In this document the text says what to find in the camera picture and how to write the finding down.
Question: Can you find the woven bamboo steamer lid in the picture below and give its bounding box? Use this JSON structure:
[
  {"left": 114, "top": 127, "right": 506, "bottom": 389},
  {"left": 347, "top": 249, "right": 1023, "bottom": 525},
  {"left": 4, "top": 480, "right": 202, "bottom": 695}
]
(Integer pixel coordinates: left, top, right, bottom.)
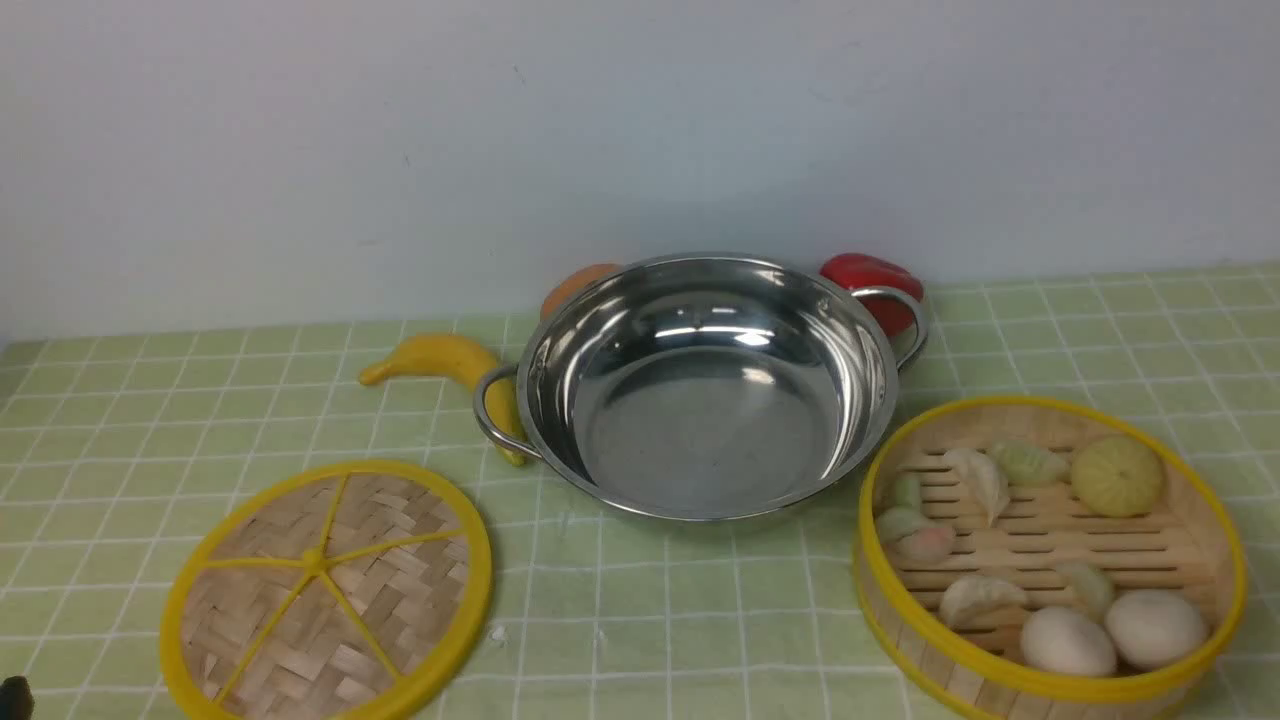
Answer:
[{"left": 157, "top": 459, "right": 495, "bottom": 719}]

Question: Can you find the bamboo steamer basket yellow rim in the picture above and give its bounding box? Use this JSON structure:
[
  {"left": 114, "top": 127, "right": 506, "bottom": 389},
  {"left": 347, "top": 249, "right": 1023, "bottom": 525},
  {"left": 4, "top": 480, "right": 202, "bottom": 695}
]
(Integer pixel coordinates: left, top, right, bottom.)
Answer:
[{"left": 852, "top": 396, "right": 1247, "bottom": 719}]

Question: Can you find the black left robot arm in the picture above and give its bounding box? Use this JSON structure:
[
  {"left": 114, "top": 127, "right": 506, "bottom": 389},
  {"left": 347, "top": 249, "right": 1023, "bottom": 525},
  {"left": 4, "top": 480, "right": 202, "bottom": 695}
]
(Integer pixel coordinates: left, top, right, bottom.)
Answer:
[{"left": 0, "top": 675, "right": 35, "bottom": 720}]

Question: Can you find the stainless steel pot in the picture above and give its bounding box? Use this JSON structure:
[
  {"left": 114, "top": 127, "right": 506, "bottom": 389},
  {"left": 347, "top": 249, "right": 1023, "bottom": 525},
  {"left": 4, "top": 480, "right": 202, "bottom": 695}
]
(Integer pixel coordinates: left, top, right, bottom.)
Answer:
[{"left": 472, "top": 254, "right": 928, "bottom": 521}]

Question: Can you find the orange fruit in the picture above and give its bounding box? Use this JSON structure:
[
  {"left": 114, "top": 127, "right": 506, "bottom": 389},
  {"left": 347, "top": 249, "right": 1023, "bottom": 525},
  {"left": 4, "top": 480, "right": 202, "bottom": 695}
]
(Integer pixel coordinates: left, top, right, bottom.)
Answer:
[{"left": 540, "top": 263, "right": 622, "bottom": 320}]

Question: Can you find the yellow banana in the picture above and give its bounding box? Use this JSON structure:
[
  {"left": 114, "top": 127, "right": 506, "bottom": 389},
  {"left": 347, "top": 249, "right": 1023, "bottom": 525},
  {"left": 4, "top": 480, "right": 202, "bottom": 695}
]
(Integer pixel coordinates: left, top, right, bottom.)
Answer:
[{"left": 358, "top": 333, "right": 531, "bottom": 468}]

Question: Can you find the red bell pepper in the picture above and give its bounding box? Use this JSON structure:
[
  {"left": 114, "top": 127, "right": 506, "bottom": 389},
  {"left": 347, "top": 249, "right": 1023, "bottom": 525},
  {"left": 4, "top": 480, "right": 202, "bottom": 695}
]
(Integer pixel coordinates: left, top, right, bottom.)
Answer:
[{"left": 820, "top": 252, "right": 925, "bottom": 340}]

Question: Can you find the small green dumpling left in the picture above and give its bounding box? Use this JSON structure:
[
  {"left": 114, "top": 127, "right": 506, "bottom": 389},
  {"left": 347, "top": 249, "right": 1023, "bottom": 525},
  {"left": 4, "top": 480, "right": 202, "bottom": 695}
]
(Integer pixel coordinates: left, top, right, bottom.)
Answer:
[{"left": 882, "top": 471, "right": 923, "bottom": 512}]

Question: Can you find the pink green dumpling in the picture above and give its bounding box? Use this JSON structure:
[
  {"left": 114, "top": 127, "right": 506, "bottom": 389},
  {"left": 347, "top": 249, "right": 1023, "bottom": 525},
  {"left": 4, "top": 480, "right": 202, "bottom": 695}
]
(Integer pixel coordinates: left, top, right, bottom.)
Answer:
[{"left": 876, "top": 506, "right": 956, "bottom": 566}]

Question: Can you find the white dumpling top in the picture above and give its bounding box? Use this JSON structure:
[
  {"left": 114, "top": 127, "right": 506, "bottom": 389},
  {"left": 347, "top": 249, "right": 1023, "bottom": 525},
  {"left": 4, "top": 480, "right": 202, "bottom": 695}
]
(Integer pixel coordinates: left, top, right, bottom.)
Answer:
[{"left": 942, "top": 448, "right": 1011, "bottom": 527}]

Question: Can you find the white dumpling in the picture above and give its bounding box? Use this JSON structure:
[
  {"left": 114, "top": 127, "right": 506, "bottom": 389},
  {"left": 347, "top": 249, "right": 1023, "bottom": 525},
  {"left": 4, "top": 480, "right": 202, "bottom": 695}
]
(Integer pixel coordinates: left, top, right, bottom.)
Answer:
[
  {"left": 937, "top": 573, "right": 1029, "bottom": 629},
  {"left": 942, "top": 448, "right": 1011, "bottom": 527}
]

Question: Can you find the white dumpling bottom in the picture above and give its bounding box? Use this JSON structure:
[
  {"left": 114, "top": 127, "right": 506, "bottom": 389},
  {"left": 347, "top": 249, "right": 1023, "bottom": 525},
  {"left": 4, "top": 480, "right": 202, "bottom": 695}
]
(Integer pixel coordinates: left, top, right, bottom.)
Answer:
[{"left": 937, "top": 573, "right": 1029, "bottom": 629}]

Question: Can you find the green dumpling top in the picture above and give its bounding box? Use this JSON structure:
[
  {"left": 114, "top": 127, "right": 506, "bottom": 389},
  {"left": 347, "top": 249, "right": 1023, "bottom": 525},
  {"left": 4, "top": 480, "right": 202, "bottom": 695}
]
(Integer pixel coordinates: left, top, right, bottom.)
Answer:
[{"left": 987, "top": 439, "right": 1070, "bottom": 487}]

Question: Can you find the yellow-green round bun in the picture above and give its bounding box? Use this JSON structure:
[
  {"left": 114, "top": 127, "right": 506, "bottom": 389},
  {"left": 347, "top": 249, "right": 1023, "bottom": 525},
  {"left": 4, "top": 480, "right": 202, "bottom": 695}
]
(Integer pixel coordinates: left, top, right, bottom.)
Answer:
[{"left": 1070, "top": 436, "right": 1166, "bottom": 518}]

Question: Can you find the white round bun left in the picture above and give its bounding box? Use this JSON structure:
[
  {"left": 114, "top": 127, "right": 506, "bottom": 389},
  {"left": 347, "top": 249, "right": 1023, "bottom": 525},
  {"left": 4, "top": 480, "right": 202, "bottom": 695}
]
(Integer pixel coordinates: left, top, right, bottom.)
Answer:
[{"left": 1019, "top": 606, "right": 1117, "bottom": 676}]

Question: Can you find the white round bun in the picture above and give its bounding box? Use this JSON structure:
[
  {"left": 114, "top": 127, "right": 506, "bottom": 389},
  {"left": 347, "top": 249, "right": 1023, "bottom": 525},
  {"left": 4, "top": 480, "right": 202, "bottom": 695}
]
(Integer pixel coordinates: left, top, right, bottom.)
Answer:
[
  {"left": 1103, "top": 589, "right": 1210, "bottom": 671},
  {"left": 1019, "top": 606, "right": 1117, "bottom": 676}
]

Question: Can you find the pale green dumpling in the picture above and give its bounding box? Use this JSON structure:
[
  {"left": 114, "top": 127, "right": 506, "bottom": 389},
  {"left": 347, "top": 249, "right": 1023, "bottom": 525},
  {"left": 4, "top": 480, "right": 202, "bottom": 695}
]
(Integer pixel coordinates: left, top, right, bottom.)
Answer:
[{"left": 1053, "top": 560, "right": 1116, "bottom": 621}]

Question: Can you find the green checkered tablecloth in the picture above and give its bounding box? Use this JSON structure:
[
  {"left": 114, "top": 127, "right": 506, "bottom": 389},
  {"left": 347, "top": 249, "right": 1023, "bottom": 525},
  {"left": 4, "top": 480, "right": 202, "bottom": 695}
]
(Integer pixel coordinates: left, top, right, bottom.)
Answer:
[{"left": 1, "top": 261, "right": 1279, "bottom": 719}]

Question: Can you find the white round bun right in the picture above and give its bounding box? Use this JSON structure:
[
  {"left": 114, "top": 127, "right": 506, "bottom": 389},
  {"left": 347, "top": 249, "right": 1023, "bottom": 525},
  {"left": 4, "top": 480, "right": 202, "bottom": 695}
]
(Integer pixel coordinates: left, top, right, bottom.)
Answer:
[{"left": 1103, "top": 589, "right": 1210, "bottom": 671}]

